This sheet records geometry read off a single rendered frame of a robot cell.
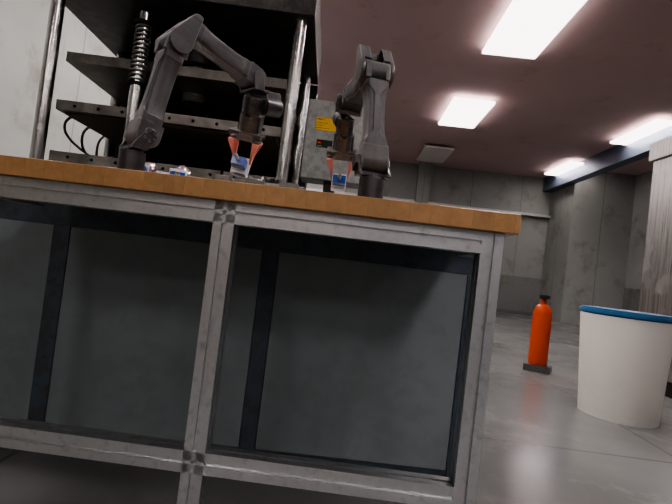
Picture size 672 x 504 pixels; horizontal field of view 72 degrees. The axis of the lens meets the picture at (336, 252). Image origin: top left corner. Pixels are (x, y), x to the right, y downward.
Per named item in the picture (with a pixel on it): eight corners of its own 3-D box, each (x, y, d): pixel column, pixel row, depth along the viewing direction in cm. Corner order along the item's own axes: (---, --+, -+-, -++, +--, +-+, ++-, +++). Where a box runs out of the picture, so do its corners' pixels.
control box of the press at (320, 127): (333, 399, 226) (369, 103, 230) (272, 392, 226) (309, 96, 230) (333, 387, 248) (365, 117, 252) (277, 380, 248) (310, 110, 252)
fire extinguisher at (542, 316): (539, 367, 390) (547, 295, 392) (563, 375, 365) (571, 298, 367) (512, 365, 383) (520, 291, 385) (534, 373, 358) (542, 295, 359)
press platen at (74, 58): (288, 89, 230) (289, 79, 230) (65, 60, 227) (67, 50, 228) (296, 130, 300) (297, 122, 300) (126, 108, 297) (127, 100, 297)
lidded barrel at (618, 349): (692, 436, 237) (703, 321, 239) (599, 425, 236) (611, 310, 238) (630, 406, 286) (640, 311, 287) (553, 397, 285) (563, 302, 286)
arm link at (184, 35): (253, 78, 145) (166, 11, 124) (271, 72, 139) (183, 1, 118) (241, 112, 143) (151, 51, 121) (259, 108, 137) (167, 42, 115)
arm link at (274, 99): (268, 119, 151) (267, 81, 150) (285, 116, 145) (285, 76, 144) (238, 115, 143) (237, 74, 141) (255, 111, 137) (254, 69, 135)
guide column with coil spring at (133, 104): (113, 281, 218) (149, 11, 221) (101, 280, 218) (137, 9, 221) (118, 281, 223) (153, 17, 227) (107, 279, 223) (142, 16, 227)
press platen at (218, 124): (281, 137, 226) (282, 127, 226) (55, 108, 224) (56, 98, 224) (292, 168, 300) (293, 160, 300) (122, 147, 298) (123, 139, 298)
